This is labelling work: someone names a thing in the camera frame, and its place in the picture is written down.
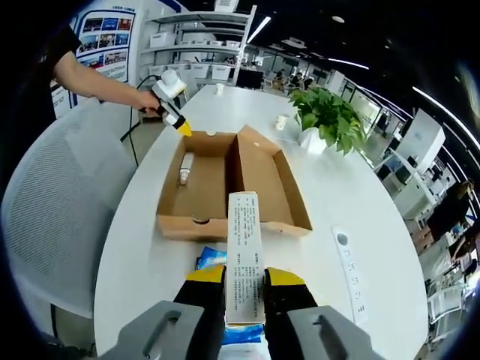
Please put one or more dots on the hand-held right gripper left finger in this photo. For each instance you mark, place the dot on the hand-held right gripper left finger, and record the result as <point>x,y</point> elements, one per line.
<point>176,330</point>

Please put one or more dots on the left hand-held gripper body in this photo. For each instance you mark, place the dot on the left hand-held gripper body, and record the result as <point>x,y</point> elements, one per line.
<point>170,86</point>

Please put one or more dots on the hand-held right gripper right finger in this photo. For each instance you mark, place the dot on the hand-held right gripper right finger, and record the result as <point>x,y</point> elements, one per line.
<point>300,330</point>

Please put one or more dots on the white bottle with clear cap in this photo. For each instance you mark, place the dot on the white bottle with clear cap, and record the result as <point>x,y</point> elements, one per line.
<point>185,170</point>

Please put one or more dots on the brown cardboard shoe box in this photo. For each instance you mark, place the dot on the brown cardboard shoe box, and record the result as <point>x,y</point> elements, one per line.
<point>202,187</point>

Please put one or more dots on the plain blue soft item packet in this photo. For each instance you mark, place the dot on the plain blue soft item packet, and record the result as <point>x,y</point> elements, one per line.
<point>212,258</point>

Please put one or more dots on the small white carton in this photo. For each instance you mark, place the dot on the small white carton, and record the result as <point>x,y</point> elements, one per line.
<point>245,255</point>

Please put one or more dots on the person's left hand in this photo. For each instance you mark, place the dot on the person's left hand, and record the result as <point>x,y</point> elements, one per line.
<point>148,102</point>

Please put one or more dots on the white paper cup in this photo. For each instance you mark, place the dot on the white paper cup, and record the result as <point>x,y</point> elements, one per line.
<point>220,88</point>
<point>282,122</point>

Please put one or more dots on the row of white storage bins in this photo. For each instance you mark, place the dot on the row of white storage bins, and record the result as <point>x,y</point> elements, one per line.
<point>221,71</point>

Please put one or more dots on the white table socket strip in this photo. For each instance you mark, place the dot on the white table socket strip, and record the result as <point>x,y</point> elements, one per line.
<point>350,277</point>

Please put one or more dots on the grey metal shelf rack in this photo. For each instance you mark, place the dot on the grey metal shelf rack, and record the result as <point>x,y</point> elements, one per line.
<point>202,17</point>

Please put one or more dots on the black desk monitor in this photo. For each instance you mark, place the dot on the black desk monitor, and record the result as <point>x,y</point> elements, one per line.
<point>249,78</point>

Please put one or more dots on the person's black shirt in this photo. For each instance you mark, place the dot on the person's black shirt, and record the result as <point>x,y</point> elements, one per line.
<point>63,48</point>

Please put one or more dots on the green plant in white pot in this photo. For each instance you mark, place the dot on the green plant in white pot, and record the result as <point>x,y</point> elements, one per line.
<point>326,112</point>

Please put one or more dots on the grey mesh office chair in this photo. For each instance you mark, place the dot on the grey mesh office chair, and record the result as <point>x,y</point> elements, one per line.
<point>56,210</point>

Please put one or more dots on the photo wall poster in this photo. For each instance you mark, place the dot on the photo wall poster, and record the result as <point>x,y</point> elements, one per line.
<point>108,41</point>

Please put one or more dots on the blue striped wall poster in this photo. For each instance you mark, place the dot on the blue striped wall poster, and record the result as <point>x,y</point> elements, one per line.
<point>62,101</point>

